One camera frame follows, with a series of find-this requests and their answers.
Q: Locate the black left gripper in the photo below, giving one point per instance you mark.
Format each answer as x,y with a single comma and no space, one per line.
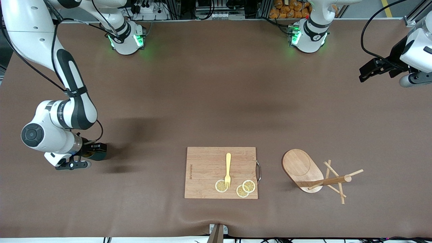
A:
394,63

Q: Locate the wooden mug tree rack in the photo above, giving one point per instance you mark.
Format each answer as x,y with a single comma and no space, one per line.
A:
300,165

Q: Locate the aluminium frame post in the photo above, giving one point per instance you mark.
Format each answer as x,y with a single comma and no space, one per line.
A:
413,17

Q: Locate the white power strip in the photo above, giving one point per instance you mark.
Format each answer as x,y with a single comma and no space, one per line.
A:
148,10

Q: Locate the white terminal block row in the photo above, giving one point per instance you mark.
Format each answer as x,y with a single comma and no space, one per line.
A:
219,15

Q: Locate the yellow fork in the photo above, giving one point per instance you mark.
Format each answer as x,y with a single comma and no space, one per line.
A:
228,162

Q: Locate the dark teal mug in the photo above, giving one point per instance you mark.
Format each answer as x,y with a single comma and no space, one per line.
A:
100,156

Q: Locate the brown table mat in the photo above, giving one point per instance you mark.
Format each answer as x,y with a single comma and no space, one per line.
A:
135,189

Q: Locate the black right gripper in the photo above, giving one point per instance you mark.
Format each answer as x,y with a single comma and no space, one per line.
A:
90,152

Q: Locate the camera stand post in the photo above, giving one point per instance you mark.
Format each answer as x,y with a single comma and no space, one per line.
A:
216,236

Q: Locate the wooden cutting board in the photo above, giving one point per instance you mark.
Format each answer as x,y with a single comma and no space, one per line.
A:
206,168

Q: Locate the lemon slice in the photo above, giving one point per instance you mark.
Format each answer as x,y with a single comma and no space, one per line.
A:
249,186
241,192
218,186

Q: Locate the orange snack packet pile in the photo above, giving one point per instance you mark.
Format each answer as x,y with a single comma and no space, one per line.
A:
290,8

